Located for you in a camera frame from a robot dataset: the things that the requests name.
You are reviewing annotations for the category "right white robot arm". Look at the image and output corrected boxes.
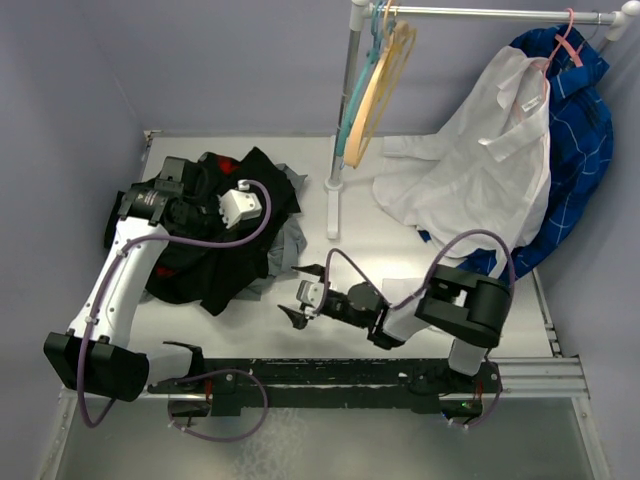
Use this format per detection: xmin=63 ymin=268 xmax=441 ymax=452
xmin=279 ymin=265 xmax=512 ymax=391

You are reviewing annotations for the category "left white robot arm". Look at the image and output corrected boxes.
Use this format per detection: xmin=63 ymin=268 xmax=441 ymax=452
xmin=44 ymin=159 xmax=219 ymax=402

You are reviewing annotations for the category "grey shirt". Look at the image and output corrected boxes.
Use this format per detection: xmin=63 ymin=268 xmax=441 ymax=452
xmin=137 ymin=163 xmax=309 ymax=304

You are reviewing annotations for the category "red black plaid shirt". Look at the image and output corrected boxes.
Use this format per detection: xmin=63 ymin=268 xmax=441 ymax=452
xmin=154 ymin=152 xmax=240 ymax=279

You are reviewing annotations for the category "white shirt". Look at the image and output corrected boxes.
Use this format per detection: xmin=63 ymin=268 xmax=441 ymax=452
xmin=372 ymin=46 xmax=551 ymax=278

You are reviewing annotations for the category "teal plastic hanger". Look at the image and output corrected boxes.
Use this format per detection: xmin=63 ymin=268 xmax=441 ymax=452
xmin=334 ymin=1 xmax=400 ymax=169

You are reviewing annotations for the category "beige wooden hanger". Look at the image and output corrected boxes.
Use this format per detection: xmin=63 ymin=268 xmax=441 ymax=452
xmin=336 ymin=1 xmax=417 ymax=168

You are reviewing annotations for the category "blue plaid shirt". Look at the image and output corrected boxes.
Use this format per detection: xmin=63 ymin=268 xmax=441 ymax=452
xmin=417 ymin=24 xmax=615 ymax=281

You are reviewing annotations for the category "pink hanger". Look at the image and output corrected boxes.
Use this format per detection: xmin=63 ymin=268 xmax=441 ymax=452
xmin=512 ymin=8 xmax=584 ymax=124

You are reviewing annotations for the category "metal clothes rack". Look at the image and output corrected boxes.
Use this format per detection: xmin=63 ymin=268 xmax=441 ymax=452
xmin=324 ymin=1 xmax=639 ymax=241

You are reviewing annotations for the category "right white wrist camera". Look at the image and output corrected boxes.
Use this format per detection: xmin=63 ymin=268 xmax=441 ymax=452
xmin=296 ymin=280 xmax=325 ymax=318

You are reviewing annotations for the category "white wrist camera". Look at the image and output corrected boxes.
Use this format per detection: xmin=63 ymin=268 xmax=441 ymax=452
xmin=296 ymin=280 xmax=325 ymax=318
xmin=218 ymin=180 xmax=262 ymax=230

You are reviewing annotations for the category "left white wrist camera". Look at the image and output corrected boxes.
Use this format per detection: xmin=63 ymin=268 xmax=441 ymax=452
xmin=218 ymin=180 xmax=262 ymax=230

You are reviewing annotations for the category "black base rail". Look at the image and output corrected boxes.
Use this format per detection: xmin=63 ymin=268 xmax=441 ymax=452
xmin=148 ymin=358 xmax=502 ymax=419

